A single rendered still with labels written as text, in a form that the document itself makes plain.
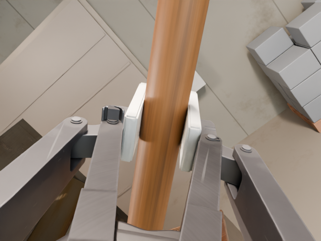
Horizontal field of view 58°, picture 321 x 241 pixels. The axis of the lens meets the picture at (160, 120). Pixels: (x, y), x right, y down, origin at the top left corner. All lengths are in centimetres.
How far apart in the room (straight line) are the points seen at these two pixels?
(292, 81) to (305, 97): 24
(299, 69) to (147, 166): 303
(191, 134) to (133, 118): 3
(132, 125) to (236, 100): 383
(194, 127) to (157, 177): 6
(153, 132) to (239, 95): 379
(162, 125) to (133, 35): 355
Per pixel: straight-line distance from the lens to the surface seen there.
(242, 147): 16
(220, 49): 379
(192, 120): 17
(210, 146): 15
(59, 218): 188
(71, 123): 16
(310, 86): 329
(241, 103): 401
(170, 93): 18
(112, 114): 16
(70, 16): 381
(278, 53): 348
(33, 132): 213
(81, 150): 16
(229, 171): 16
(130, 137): 17
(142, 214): 23
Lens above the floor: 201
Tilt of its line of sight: 15 degrees down
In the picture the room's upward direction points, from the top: 42 degrees counter-clockwise
